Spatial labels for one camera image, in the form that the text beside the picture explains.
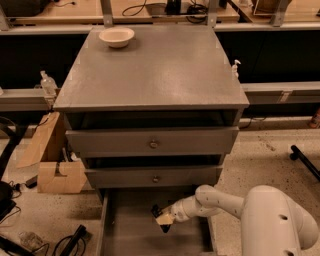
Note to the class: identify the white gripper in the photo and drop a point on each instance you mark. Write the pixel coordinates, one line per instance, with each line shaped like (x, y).
(176, 211)

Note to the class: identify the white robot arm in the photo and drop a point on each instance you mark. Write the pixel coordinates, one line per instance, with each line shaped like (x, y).
(272, 223)

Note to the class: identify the grey open bottom drawer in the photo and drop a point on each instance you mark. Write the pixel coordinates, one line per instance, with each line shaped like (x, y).
(130, 229)

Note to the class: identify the grey middle drawer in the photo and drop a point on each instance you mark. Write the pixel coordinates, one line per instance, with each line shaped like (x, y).
(153, 176)

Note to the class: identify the grey top drawer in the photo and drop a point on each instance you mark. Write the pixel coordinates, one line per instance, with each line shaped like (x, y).
(152, 142)

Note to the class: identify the grey drawer cabinet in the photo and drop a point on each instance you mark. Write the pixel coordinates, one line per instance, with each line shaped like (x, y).
(167, 77)

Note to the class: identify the black device on floor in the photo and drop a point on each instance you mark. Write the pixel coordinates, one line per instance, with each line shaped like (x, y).
(72, 245)

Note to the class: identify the brown cardboard box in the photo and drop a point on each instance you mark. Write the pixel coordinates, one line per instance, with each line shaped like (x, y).
(55, 175)

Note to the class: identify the crushed clear plastic bottle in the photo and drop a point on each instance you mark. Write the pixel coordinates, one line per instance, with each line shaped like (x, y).
(30, 240)

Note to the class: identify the black stand leg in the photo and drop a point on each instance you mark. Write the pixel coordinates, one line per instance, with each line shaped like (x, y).
(296, 154)

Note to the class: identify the white pump bottle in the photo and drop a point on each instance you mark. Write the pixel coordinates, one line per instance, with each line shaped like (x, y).
(235, 67)

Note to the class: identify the white bowl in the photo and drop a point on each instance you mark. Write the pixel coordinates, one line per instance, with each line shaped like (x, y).
(116, 37)

